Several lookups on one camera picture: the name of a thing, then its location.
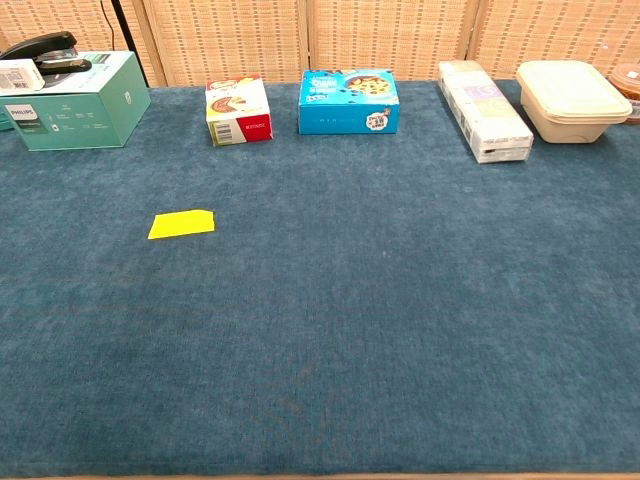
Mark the black stand pole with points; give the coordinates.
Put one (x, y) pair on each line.
(127, 35)

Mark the long white cardboard box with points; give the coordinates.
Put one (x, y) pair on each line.
(482, 110)

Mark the blue cookie box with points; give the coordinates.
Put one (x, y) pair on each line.
(347, 102)

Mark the black stapler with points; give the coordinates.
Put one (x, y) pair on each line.
(47, 50)

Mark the blue fabric table cloth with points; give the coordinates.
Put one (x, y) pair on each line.
(320, 300)

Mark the red white food box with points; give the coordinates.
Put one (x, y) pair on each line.
(240, 112)

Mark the small white barcode box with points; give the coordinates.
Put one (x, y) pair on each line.
(17, 75)

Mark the beige lidded food container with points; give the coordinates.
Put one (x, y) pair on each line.
(570, 100)

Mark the woven bamboo folding screen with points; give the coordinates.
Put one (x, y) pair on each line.
(350, 35)

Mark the teal Philips box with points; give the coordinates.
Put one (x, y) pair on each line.
(75, 115)

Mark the yellow sticky note paper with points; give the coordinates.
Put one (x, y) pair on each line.
(182, 224)

